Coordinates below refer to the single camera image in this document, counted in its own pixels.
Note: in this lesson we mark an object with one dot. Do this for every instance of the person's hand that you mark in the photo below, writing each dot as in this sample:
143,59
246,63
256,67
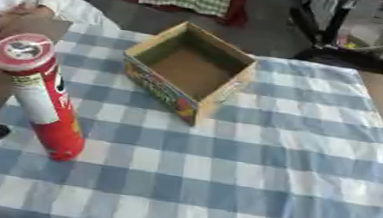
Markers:
19,14

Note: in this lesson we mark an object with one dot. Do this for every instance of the red cloth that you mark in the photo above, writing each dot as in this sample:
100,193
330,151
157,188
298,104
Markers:
237,5

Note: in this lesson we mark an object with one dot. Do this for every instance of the white metal rack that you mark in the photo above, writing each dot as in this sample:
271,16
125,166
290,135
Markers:
378,28

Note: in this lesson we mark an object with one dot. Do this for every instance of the open tan cardboard box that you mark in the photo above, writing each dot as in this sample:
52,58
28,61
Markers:
192,74

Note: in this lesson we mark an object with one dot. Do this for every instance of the red cylindrical snack can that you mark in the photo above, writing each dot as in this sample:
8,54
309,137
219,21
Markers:
54,114

